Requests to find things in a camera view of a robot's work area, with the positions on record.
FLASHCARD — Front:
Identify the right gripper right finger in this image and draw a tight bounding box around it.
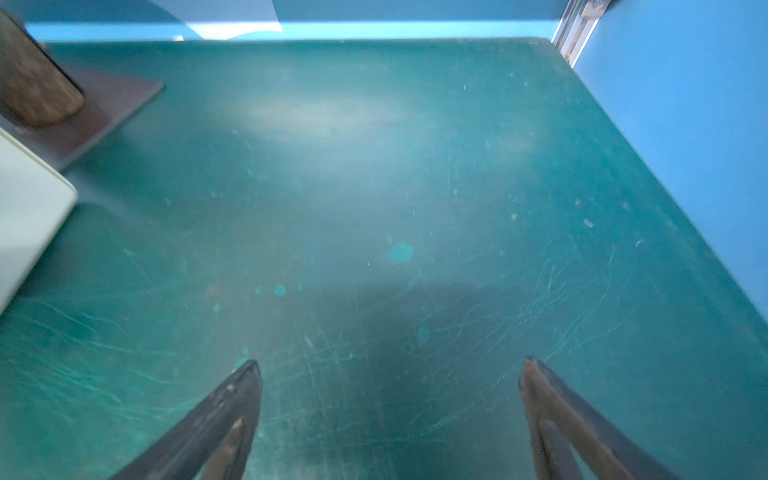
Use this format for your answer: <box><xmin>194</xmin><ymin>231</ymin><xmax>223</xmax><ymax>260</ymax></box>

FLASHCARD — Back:
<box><xmin>519</xmin><ymin>356</ymin><xmax>678</xmax><ymax>479</ymax></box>

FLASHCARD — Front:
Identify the white three-drawer cabinet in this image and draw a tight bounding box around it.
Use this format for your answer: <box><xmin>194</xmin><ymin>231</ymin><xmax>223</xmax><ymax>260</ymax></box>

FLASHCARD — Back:
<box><xmin>0</xmin><ymin>131</ymin><xmax>78</xmax><ymax>309</ymax></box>

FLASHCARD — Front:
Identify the right aluminium frame post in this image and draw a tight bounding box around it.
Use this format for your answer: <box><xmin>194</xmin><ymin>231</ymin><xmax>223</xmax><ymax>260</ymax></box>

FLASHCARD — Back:
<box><xmin>552</xmin><ymin>0</ymin><xmax>613</xmax><ymax>67</ymax></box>

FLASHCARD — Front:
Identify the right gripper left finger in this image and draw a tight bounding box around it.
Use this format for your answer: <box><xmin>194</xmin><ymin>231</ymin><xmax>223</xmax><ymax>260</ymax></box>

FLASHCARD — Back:
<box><xmin>112</xmin><ymin>359</ymin><xmax>263</xmax><ymax>479</ymax></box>

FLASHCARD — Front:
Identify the pink cherry blossom tree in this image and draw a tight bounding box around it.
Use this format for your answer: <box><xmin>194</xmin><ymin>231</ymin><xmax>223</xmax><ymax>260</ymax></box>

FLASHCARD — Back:
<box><xmin>0</xmin><ymin>8</ymin><xmax>166</xmax><ymax>173</ymax></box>

